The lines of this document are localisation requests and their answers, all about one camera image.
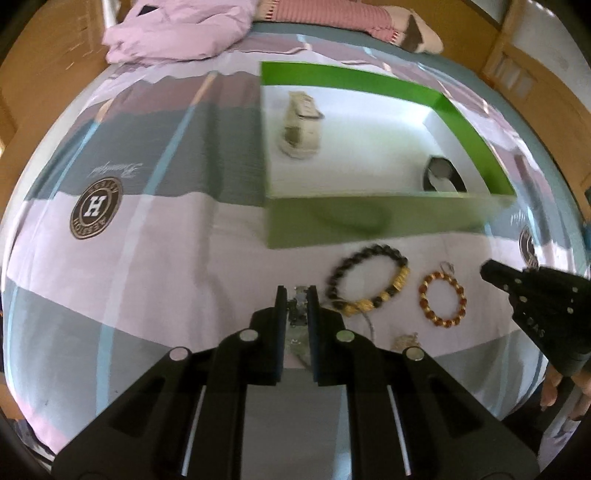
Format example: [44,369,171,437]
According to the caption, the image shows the patterned bed sheet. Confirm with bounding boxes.
[1,25,589,452]

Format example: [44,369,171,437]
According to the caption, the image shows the amber bead bracelet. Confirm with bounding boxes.
[417,262,468,329]

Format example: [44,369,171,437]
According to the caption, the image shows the wooden headboard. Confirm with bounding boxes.
[1,1,107,208]

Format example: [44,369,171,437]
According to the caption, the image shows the black wrist watch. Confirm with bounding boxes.
[423,156,467,193]

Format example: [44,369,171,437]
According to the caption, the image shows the pink padded jacket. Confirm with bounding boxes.
[102,1,257,65]

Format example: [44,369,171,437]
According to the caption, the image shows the white wrist watch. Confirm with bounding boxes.
[279,91,325,160]

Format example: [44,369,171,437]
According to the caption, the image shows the right hand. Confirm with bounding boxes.
[539,368,591,421]

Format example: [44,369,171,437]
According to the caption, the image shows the striped plush doll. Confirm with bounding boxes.
[253,0,444,55]

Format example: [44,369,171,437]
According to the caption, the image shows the green cardboard box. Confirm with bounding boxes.
[260,62,517,249]

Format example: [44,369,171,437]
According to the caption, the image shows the black gold bead bracelet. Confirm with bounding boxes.
[325,244,411,318]

